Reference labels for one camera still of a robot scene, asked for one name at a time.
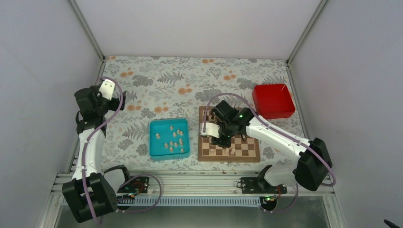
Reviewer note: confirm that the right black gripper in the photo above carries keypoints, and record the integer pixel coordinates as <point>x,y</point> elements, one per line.
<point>226,144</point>

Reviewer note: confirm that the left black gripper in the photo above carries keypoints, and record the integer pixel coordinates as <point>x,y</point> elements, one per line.
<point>122,106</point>

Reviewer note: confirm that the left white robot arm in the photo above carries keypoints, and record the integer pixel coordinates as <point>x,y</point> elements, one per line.
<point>91,194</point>

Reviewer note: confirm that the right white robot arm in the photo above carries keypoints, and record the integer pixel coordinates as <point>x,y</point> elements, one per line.
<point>310,161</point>

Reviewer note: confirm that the wooden chess board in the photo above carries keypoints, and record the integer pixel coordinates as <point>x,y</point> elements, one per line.
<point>246,151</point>

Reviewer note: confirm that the floral patterned table mat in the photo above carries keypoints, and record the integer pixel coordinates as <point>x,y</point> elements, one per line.
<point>175,87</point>

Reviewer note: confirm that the red plastic box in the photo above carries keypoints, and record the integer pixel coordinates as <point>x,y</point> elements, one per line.
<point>273,101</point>

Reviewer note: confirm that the teal plastic tray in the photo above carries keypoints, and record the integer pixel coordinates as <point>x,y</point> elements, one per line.
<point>157,151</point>

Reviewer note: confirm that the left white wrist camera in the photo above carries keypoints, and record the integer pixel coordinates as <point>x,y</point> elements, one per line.
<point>106,89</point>

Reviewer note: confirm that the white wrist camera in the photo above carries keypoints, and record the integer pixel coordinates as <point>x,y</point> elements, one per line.
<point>106,89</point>
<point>209,129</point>

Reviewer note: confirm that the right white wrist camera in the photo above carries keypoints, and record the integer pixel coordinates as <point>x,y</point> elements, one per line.
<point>209,129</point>

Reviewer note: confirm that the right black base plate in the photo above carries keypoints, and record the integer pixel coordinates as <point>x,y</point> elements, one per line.
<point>251,185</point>

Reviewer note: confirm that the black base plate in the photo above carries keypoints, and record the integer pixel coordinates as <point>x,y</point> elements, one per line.
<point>251,185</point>
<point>138,185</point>

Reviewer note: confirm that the aluminium front rail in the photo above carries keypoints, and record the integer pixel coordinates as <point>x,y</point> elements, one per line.
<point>193,189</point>

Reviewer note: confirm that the left aluminium frame post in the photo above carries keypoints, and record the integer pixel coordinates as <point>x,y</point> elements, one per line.
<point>85,26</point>

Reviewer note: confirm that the aluminium frame post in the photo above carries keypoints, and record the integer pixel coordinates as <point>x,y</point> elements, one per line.
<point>85,26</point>
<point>317,13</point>

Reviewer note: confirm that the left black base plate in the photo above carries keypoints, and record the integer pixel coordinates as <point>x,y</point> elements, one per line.
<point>138,185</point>

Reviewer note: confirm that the right aluminium frame post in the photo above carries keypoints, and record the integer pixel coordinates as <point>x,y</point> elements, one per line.
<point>317,13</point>

